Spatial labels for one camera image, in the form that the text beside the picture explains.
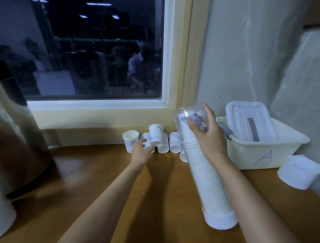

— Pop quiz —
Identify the stainless steel water dispenser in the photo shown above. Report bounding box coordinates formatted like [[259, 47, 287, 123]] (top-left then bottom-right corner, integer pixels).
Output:
[[0, 59, 54, 199]]

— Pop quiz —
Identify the translucent plastic box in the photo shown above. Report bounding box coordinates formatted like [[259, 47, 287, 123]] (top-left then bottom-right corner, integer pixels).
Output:
[[216, 116, 311, 170]]

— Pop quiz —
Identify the person's left forearm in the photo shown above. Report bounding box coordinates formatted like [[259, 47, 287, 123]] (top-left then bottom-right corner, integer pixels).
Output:
[[57, 163, 146, 243]]

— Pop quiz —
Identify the single blue-printed paper cup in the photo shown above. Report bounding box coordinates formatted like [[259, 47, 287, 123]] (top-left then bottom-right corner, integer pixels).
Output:
[[148, 123, 165, 148]]

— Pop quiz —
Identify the person's left hand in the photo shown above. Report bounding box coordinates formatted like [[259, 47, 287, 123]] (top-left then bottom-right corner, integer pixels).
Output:
[[129, 138, 156, 170]]

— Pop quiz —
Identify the pile of paper cups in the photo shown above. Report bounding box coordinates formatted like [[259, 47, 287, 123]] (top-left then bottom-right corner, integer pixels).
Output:
[[122, 129, 190, 164]]

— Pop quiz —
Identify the white plastic lid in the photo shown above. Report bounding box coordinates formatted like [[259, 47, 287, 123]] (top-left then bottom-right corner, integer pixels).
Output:
[[225, 101, 279, 143]]

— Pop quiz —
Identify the person's right forearm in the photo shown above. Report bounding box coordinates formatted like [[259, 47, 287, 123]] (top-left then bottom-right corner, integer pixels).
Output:
[[215, 156, 301, 243]]

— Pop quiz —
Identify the person's right hand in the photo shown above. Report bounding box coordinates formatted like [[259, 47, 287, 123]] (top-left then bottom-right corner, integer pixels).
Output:
[[186, 102, 230, 167]]

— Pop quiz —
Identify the white framed window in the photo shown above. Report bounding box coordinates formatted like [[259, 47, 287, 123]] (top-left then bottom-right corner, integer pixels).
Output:
[[0, 0, 211, 147]]

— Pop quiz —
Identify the nested stack of paper cups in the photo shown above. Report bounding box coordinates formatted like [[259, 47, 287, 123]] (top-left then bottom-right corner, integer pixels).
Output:
[[176, 112, 235, 216]]

